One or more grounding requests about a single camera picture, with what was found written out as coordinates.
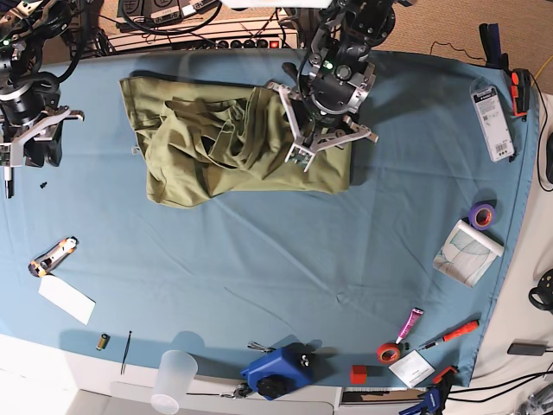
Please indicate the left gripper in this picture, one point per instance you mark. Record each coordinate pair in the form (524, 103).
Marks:
(331, 127)

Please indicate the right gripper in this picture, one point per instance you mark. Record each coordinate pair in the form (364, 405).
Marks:
(22, 108)

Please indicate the olive green t-shirt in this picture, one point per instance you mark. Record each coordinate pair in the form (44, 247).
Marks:
(200, 140)

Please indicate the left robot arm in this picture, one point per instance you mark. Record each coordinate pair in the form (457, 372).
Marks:
(334, 78)

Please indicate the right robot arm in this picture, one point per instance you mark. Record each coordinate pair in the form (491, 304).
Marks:
(25, 27)

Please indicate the black and white marker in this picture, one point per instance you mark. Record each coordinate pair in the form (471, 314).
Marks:
(8, 176)

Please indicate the black power strip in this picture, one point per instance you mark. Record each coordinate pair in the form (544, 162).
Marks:
(249, 43)

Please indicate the orange grey utility knife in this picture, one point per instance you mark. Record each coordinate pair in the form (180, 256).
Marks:
(48, 261)

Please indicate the white paper card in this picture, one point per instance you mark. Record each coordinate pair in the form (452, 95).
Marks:
(63, 295)

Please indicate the clear plastic package box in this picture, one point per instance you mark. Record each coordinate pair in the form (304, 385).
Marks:
(487, 105)

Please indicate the light blue table cloth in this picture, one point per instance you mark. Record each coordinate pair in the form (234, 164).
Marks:
(340, 272)

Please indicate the blue black clamp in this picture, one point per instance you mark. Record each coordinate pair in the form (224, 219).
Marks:
(490, 41)

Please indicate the purple tape roll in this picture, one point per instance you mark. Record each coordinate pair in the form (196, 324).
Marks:
(482, 215)

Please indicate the small green battery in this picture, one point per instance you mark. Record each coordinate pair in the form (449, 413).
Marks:
(103, 341)

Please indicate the orange black clamp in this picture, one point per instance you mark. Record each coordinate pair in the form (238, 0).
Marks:
(520, 91)

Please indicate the rolled printed paper sheet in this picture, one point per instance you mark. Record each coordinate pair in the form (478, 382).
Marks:
(466, 254)

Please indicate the pink glue tube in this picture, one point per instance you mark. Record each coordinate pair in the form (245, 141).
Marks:
(415, 315)

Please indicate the black tweezers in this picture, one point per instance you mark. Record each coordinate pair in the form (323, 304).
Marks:
(126, 351)

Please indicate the red tape roll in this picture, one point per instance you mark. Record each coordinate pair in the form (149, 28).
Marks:
(389, 353)

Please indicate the blue plastic clamp device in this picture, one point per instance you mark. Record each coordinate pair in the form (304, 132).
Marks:
(278, 372)

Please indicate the translucent plastic cup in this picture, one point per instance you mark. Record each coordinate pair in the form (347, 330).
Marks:
(175, 375)

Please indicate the red cube block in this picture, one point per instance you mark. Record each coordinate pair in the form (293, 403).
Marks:
(358, 374)

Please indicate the white square paper note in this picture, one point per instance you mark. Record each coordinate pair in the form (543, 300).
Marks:
(412, 369)

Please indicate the black power adapter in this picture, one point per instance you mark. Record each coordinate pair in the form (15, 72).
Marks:
(528, 349)

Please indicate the blue orange spring clamp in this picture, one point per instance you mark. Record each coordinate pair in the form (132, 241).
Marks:
(433, 400)

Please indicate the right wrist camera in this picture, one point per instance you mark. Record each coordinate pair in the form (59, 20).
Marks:
(5, 155)

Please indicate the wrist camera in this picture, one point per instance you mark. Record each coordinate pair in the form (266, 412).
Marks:
(5, 155)
(301, 156)

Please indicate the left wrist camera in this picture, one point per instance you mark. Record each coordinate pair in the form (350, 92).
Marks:
(301, 156)

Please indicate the orange handled screwdriver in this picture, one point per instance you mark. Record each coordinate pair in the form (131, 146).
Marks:
(462, 330)

